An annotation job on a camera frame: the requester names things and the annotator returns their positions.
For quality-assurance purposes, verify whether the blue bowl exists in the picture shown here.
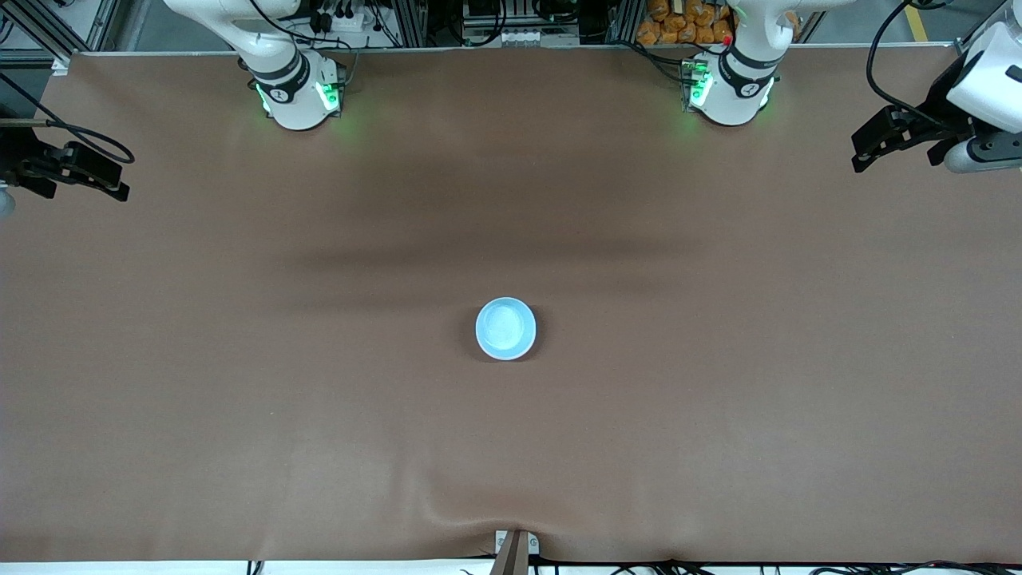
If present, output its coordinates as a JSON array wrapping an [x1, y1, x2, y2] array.
[[475, 297, 537, 362]]

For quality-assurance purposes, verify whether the orange packaged goods pile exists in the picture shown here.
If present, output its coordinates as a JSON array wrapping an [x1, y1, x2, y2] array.
[[636, 0, 799, 46]]

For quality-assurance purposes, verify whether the white power strip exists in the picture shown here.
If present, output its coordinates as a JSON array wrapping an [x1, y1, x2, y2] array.
[[311, 0, 370, 34]]

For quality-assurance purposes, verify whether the white terminal block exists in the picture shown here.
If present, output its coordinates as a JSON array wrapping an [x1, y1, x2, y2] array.
[[493, 29, 561, 47]]

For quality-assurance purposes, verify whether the black electronics unit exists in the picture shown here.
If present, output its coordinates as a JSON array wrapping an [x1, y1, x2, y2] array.
[[461, 0, 592, 29]]

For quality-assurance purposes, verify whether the brown table cover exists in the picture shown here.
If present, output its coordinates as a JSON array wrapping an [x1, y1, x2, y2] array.
[[0, 46, 1022, 564]]

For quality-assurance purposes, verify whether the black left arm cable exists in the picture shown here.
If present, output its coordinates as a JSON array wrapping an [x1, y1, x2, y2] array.
[[866, 0, 971, 121]]

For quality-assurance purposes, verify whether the aluminium frame profile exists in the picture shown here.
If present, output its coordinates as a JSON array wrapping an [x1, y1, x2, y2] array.
[[954, 0, 1022, 65], [0, 0, 121, 74]]

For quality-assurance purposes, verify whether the aluminium frame post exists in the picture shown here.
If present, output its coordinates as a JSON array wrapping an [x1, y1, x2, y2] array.
[[390, 0, 430, 47]]

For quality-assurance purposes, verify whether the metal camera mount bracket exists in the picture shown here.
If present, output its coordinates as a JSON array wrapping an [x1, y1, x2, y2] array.
[[494, 529, 541, 575]]

